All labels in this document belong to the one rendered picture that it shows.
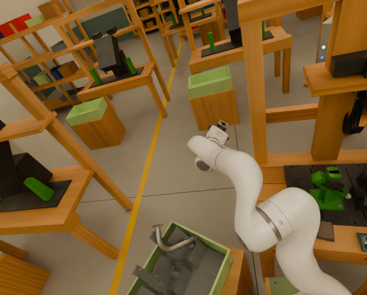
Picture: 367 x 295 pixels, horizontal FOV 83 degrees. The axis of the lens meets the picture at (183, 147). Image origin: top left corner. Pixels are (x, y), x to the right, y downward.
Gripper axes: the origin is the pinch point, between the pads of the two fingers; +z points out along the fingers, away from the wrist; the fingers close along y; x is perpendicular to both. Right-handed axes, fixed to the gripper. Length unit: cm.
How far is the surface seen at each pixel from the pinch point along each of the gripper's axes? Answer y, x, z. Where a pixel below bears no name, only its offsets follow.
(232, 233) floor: -80, 119, 21
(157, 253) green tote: -11, 70, -50
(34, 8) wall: 731, 376, 524
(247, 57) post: 9.0, -31.6, 17.7
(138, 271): -3, 50, -68
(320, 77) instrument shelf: -26, -40, 23
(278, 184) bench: -57, 24, 14
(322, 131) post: -55, -15, 32
